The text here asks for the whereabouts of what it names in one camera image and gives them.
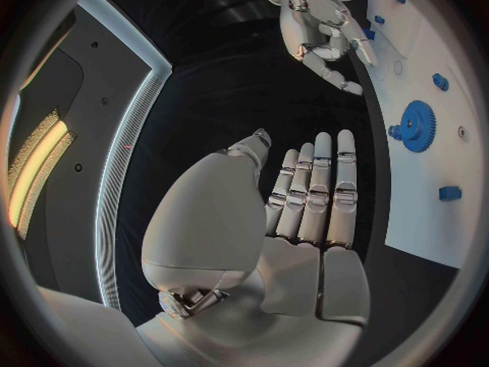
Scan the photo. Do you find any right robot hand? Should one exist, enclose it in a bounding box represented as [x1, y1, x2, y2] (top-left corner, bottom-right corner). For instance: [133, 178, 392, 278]
[279, 0, 379, 96]

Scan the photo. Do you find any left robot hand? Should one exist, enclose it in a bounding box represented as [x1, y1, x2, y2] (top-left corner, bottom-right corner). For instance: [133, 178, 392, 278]
[135, 128, 372, 367]

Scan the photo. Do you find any white task board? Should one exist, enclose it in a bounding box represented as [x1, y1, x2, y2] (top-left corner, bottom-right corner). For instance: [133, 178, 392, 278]
[360, 0, 483, 270]

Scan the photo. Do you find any blue plug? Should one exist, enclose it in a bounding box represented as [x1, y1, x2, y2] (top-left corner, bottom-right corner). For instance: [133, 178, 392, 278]
[430, 73, 451, 92]

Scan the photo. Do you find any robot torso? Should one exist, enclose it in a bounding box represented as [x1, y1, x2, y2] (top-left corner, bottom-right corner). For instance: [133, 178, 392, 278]
[7, 0, 174, 312]

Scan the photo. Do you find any glowing light bar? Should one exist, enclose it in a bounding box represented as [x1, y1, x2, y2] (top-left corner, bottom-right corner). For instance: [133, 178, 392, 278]
[7, 119, 71, 230]

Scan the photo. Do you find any blue block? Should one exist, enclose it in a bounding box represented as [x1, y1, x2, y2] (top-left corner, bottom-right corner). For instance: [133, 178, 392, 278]
[438, 185, 463, 202]

